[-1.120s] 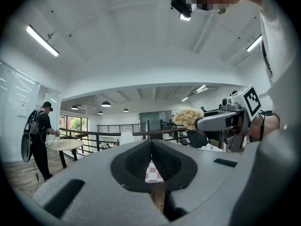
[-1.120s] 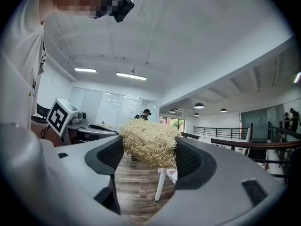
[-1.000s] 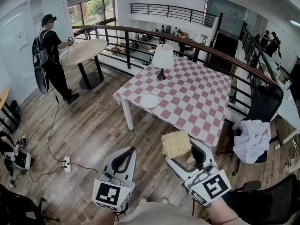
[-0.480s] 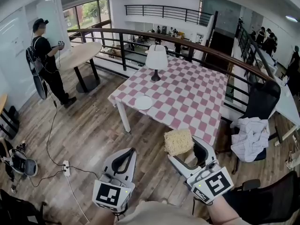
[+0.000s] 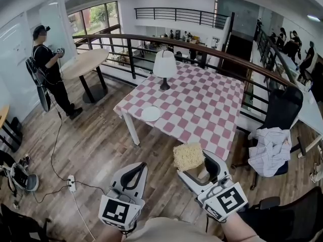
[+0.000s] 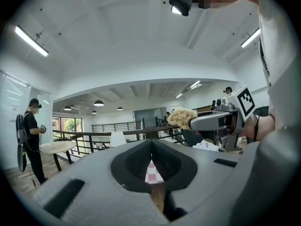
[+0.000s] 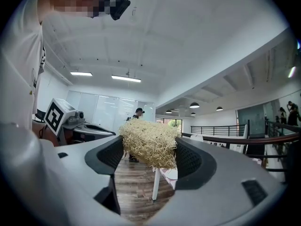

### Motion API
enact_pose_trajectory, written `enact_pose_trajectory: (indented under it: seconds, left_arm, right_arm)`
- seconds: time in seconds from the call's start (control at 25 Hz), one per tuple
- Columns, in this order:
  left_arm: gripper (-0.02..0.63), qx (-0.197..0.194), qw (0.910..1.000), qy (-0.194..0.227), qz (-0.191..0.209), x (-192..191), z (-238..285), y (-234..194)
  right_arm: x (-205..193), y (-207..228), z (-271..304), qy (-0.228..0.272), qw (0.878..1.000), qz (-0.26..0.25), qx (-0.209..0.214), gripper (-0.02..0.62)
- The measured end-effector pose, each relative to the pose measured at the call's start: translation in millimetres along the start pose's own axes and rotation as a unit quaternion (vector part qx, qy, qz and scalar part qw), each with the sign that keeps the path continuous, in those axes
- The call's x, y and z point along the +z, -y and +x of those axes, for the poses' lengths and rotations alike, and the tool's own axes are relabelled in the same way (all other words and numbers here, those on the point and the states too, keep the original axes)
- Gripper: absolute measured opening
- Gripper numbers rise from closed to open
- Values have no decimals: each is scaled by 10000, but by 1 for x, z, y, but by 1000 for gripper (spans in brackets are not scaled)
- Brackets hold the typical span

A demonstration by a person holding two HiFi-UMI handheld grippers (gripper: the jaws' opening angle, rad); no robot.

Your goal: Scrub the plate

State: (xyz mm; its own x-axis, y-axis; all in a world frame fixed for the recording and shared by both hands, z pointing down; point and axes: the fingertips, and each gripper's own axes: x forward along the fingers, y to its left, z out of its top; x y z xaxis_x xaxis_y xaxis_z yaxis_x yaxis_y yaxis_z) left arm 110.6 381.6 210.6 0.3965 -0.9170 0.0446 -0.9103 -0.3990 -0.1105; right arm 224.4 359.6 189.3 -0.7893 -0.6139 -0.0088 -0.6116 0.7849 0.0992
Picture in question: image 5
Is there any white round plate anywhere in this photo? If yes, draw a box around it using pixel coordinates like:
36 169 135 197
141 106 162 122

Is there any black stair railing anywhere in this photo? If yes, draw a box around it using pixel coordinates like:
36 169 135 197
254 26 298 86

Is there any beige porous sponge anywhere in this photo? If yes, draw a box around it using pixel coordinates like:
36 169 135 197
172 142 205 172

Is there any white floor cable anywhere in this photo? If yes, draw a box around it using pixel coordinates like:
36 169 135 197
71 190 97 242

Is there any person's left forearm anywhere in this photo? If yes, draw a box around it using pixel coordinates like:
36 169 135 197
95 224 128 242

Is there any white table leg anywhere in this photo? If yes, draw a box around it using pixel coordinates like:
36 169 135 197
121 110 141 147

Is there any round wooden table black base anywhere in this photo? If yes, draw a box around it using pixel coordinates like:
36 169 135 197
60 48 110 104

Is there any black balcony railing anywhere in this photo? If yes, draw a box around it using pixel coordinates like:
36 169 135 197
134 7 229 30

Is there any grey white floor device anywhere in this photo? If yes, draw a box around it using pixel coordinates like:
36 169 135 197
0 154 40 194

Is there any person's beige shirt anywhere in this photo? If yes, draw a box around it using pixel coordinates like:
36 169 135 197
125 216 229 242

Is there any red white checkered tablecloth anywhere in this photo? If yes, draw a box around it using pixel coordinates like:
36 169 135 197
113 60 246 162

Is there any long white desk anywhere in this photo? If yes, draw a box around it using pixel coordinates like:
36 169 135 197
276 51 323 159

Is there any large framed window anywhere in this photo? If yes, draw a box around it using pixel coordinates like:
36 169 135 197
67 1 121 36

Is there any person's right forearm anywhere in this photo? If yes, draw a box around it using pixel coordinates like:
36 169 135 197
221 211 267 242

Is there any black floor cable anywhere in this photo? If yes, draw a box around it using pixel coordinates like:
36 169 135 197
32 109 112 204

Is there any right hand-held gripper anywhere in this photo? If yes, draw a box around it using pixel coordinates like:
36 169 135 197
176 149 250 222

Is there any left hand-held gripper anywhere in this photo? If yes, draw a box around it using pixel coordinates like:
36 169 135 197
97 162 149 233

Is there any white checked shirt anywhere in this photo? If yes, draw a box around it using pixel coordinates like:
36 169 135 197
248 127 293 178

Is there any black mesh office chair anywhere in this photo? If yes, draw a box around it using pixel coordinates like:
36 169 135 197
231 86 305 191

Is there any white power strip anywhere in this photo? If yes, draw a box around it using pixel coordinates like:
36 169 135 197
67 174 77 193

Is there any white shade table lamp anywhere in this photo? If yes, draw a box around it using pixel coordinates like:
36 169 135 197
152 49 178 91

